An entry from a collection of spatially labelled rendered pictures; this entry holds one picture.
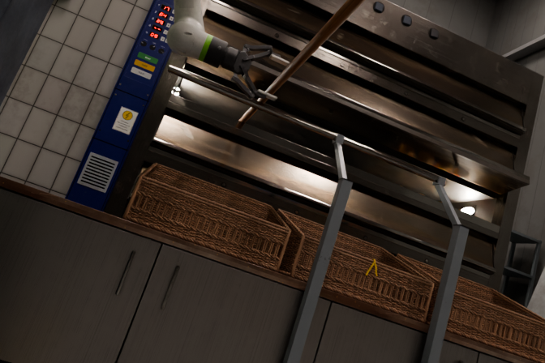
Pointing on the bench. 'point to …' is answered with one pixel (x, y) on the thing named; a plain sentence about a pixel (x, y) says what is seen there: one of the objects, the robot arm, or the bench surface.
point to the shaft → (335, 22)
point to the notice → (125, 120)
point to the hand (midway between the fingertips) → (279, 80)
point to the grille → (97, 172)
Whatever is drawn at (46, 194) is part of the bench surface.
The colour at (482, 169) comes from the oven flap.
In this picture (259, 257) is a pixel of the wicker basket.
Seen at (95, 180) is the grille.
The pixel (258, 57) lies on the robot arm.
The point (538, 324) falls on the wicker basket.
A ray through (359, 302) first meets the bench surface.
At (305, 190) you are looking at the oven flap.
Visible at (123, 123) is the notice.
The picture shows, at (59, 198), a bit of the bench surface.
